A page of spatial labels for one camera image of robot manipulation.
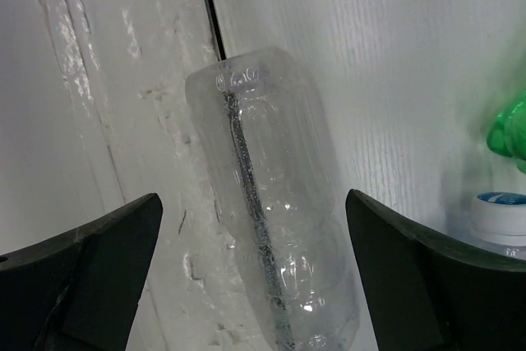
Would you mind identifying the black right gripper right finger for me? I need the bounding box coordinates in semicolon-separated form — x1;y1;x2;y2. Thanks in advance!
345;189;525;351

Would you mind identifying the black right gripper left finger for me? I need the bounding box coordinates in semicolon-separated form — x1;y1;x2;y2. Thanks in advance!
1;193;163;350

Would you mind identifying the clear crushed label-less bottle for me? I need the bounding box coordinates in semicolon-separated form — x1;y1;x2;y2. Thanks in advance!
185;47;359;350

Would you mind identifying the clear bottle blue label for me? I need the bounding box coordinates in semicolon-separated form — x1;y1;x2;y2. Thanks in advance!
468;192;525;261

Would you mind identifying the green plastic bottle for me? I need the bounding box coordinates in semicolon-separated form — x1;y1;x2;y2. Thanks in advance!
486;90;525;173

